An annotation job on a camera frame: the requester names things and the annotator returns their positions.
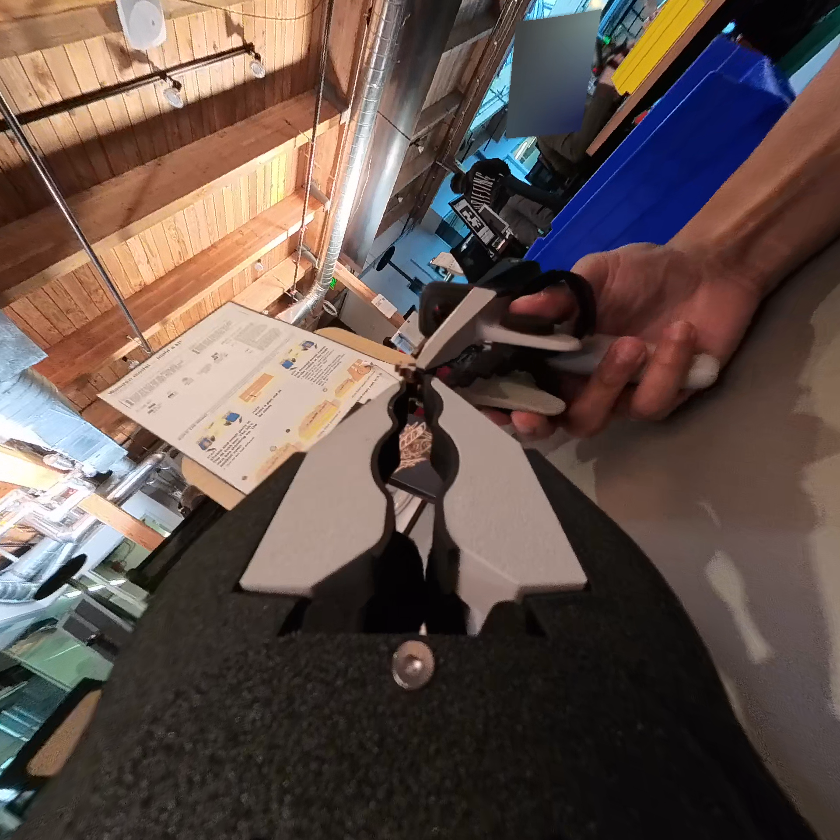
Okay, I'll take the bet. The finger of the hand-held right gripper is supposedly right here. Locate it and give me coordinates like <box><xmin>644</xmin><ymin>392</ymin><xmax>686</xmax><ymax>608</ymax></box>
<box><xmin>413</xmin><ymin>287</ymin><xmax>500</xmax><ymax>375</ymax></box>
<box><xmin>469</xmin><ymin>374</ymin><xmax>568</xmax><ymax>419</ymax></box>

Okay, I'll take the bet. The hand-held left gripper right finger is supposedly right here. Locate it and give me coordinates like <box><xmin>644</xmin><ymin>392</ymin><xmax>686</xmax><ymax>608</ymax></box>
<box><xmin>419</xmin><ymin>377</ymin><xmax>588</xmax><ymax>635</ymax></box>

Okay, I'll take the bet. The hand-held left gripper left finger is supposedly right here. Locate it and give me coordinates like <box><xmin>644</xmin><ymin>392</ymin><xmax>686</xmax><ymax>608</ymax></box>
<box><xmin>238</xmin><ymin>382</ymin><xmax>426</xmax><ymax>635</ymax></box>

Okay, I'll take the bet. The grey desk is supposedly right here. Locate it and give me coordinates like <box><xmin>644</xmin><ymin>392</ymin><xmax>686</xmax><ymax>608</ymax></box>
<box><xmin>524</xmin><ymin>243</ymin><xmax>840</xmax><ymax>840</ymax></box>

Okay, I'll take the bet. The person's right hand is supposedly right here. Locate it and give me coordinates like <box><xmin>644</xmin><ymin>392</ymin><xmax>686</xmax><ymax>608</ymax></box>
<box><xmin>507</xmin><ymin>241</ymin><xmax>763</xmax><ymax>439</ymax></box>

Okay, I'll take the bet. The black floor lamp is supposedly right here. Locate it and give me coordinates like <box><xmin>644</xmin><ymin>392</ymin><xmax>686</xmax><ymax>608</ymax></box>
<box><xmin>377</xmin><ymin>246</ymin><xmax>425</xmax><ymax>310</ymax></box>

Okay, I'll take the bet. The black and white tag poster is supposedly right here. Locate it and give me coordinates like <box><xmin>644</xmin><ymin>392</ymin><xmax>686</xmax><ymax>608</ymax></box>
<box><xmin>449</xmin><ymin>196</ymin><xmax>512</xmax><ymax>245</ymax></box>

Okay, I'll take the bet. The black model kit box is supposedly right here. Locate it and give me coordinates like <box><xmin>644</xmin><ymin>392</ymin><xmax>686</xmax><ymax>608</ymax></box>
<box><xmin>386</xmin><ymin>394</ymin><xmax>455</xmax><ymax>504</ymax></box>

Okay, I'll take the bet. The wooden instruction board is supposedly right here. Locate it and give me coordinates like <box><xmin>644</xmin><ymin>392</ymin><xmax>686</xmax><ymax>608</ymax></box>
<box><xmin>180</xmin><ymin>326</ymin><xmax>412</xmax><ymax>512</ymax></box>

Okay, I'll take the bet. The printed instruction sheet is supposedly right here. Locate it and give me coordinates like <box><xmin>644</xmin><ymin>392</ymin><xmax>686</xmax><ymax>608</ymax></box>
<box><xmin>98</xmin><ymin>301</ymin><xmax>410</xmax><ymax>495</ymax></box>

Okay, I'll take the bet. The blue plastic bin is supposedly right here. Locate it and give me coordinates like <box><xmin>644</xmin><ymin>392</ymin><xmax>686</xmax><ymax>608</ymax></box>
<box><xmin>525</xmin><ymin>35</ymin><xmax>796</xmax><ymax>271</ymax></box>

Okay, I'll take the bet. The yellow plastic bin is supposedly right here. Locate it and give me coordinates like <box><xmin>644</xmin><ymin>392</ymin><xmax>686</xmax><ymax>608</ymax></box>
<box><xmin>609</xmin><ymin>0</ymin><xmax>709</xmax><ymax>97</ymax></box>

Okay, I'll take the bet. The thin metal pole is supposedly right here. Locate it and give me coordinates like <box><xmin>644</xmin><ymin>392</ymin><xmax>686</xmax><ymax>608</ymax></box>
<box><xmin>0</xmin><ymin>92</ymin><xmax>156</xmax><ymax>359</ymax></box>

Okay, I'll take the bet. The black lighting track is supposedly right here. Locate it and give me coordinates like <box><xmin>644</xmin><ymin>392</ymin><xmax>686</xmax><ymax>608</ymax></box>
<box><xmin>0</xmin><ymin>42</ymin><xmax>258</xmax><ymax>133</ymax></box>

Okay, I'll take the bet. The white ceiling speaker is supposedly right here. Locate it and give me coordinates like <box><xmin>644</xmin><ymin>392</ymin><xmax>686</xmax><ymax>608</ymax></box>
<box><xmin>116</xmin><ymin>0</ymin><xmax>168</xmax><ymax>51</ymax></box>

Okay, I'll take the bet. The silver ventilation duct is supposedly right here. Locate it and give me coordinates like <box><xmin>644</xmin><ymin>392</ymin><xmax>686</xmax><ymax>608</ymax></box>
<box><xmin>287</xmin><ymin>0</ymin><xmax>462</xmax><ymax>327</ymax></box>

